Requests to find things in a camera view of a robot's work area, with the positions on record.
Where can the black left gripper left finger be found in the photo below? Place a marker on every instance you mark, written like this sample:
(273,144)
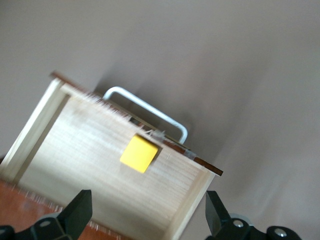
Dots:
(75,217)

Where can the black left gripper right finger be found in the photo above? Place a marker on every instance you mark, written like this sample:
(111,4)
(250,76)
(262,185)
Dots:
(217,220)

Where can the yellow cube block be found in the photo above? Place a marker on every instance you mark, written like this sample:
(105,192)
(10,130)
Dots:
(138,155)

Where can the dark brown wooden cabinet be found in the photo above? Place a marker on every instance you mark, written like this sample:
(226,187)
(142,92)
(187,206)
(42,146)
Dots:
(25,210)

